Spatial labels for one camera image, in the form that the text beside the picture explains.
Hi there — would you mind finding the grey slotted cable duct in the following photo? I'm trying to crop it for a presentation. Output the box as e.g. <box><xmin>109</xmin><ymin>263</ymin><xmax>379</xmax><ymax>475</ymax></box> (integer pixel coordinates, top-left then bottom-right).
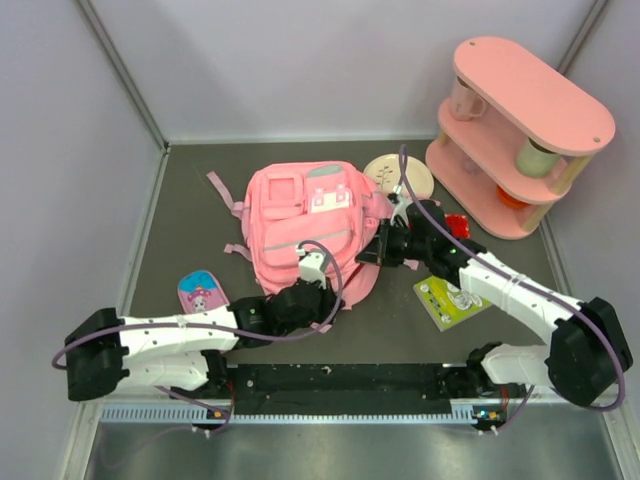
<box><xmin>101</xmin><ymin>404</ymin><xmax>209</xmax><ymax>423</ymax></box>

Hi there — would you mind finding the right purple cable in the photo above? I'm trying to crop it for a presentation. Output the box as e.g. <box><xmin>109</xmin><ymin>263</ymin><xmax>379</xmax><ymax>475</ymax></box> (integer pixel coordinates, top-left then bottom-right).
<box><xmin>398</xmin><ymin>144</ymin><xmax>626</xmax><ymax>434</ymax></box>

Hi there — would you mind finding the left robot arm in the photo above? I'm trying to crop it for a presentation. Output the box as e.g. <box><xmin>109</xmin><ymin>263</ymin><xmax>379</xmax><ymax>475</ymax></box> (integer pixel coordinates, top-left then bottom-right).
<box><xmin>54</xmin><ymin>280</ymin><xmax>343</xmax><ymax>402</ymax></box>

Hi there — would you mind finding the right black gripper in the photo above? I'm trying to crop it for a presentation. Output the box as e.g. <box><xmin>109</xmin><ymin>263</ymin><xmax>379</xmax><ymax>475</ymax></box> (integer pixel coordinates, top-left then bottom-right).
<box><xmin>357</xmin><ymin>217</ymin><xmax>432</xmax><ymax>266</ymax></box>

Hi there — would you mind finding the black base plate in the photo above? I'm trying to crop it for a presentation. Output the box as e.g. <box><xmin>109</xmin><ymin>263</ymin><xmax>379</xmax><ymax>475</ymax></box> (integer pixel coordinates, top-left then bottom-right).
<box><xmin>169</xmin><ymin>362</ymin><xmax>527</xmax><ymax>415</ymax></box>

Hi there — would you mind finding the green comic book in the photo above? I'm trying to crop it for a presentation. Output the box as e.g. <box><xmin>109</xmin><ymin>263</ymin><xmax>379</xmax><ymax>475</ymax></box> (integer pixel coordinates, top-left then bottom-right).
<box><xmin>413</xmin><ymin>276</ymin><xmax>492</xmax><ymax>332</ymax></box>

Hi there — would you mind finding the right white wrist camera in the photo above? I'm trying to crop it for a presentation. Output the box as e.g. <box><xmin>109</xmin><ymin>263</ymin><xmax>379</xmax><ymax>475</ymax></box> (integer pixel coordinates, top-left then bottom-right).
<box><xmin>388</xmin><ymin>185</ymin><xmax>412</xmax><ymax>226</ymax></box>

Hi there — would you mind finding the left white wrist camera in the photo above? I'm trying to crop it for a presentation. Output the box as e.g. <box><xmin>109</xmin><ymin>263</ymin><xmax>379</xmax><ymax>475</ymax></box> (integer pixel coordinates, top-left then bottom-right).
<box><xmin>296</xmin><ymin>247</ymin><xmax>329</xmax><ymax>290</ymax></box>

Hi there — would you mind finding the purple cable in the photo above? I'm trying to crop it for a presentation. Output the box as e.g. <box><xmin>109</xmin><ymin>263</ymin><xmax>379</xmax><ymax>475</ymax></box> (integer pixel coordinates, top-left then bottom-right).
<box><xmin>51</xmin><ymin>240</ymin><xmax>346</xmax><ymax>434</ymax></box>
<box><xmin>398</xmin><ymin>144</ymin><xmax>626</xmax><ymax>434</ymax></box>

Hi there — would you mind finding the cream and pink plate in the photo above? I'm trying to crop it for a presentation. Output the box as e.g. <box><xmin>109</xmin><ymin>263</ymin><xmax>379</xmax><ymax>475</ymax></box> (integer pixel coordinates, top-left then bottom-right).
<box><xmin>362</xmin><ymin>153</ymin><xmax>435</xmax><ymax>199</ymax></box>

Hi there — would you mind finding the pink three-tier shelf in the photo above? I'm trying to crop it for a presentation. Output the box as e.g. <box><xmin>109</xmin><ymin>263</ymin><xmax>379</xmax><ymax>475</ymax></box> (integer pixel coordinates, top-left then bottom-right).
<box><xmin>425</xmin><ymin>36</ymin><xmax>616</xmax><ymax>240</ymax></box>

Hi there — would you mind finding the red sponge block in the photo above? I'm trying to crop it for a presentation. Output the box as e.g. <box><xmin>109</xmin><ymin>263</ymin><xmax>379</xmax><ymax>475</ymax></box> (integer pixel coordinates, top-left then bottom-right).
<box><xmin>445</xmin><ymin>214</ymin><xmax>471</xmax><ymax>239</ymax></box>

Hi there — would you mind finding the pink student backpack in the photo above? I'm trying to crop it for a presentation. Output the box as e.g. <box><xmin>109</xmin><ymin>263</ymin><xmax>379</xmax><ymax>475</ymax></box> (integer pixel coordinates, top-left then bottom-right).
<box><xmin>207</xmin><ymin>161</ymin><xmax>392</xmax><ymax>308</ymax></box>

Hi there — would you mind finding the pale green cup on shelf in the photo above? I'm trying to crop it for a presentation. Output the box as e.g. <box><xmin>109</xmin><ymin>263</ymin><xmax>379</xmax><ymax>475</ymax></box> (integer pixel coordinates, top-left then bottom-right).
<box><xmin>516</xmin><ymin>139</ymin><xmax>561</xmax><ymax>178</ymax></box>

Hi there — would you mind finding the purple cartoon pencil case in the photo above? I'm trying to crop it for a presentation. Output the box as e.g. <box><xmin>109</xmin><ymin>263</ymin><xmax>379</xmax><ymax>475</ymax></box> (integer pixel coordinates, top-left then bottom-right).
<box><xmin>177</xmin><ymin>270</ymin><xmax>229</xmax><ymax>314</ymax></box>

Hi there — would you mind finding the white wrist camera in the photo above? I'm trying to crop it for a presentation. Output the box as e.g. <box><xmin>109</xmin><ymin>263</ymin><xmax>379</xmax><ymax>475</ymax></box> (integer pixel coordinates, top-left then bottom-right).
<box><xmin>388</xmin><ymin>185</ymin><xmax>412</xmax><ymax>226</ymax></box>
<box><xmin>296</xmin><ymin>247</ymin><xmax>329</xmax><ymax>290</ymax></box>

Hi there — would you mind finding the pink mug on shelf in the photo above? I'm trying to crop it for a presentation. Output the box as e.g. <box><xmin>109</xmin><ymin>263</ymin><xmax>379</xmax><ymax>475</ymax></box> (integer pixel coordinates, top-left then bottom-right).
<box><xmin>449</xmin><ymin>77</ymin><xmax>487</xmax><ymax>121</ymax></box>

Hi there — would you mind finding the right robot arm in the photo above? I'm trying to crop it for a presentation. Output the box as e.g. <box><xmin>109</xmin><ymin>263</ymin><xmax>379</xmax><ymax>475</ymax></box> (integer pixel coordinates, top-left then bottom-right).
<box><xmin>356</xmin><ymin>194</ymin><xmax>633</xmax><ymax>409</ymax></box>

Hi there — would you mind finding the orange bowl on shelf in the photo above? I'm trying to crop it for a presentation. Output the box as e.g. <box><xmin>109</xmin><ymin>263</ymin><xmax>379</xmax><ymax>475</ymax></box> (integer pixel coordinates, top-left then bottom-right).
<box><xmin>496</xmin><ymin>185</ymin><xmax>529</xmax><ymax>210</ymax></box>

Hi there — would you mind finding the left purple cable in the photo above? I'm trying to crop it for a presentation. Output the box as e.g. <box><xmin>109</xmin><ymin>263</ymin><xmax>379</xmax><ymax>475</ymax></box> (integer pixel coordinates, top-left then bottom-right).
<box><xmin>51</xmin><ymin>240</ymin><xmax>346</xmax><ymax>434</ymax></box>

